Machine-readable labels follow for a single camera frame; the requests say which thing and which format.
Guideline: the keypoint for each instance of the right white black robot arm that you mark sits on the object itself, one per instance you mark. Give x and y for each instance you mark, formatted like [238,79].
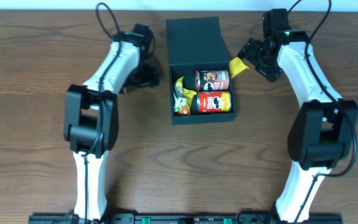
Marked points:
[322,142]

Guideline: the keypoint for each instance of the yellow peanut butter sandwich packet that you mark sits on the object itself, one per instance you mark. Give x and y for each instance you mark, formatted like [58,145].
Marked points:
[189,94]

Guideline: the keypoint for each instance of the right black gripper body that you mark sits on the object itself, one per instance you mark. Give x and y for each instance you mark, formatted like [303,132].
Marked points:
[253,51]

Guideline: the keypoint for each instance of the small yellow snack packet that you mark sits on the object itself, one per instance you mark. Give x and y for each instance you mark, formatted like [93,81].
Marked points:
[237,66]

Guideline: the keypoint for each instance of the dark brown Pringles can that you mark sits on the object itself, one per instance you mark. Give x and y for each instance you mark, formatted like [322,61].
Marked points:
[212,80]

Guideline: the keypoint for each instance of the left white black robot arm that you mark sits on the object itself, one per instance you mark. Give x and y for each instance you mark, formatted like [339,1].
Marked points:
[91,115]

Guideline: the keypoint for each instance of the red Pringles can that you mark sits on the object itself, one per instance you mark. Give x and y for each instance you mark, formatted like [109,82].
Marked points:
[214,102]

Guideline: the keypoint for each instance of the black gift box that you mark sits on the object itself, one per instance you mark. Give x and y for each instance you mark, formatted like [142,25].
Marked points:
[196,44]

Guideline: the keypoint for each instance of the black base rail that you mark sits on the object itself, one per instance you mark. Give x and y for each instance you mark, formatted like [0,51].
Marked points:
[128,218]

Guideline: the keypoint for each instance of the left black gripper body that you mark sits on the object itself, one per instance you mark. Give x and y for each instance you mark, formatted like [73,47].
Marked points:
[148,78]

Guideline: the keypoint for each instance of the green white snack packet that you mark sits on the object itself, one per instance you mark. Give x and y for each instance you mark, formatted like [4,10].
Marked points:
[181,103]

